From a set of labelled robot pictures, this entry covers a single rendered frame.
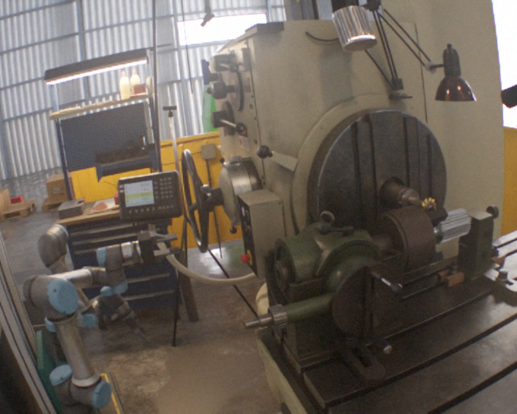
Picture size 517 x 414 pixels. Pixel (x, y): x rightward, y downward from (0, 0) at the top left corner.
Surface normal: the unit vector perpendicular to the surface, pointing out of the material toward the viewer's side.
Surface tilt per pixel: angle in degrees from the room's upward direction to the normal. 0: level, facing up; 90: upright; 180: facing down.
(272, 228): 90
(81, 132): 90
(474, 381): 0
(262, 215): 90
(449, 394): 0
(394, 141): 90
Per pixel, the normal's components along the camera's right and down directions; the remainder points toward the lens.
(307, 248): 0.04, -0.69
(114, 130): 0.21, 0.24
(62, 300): 0.93, -0.17
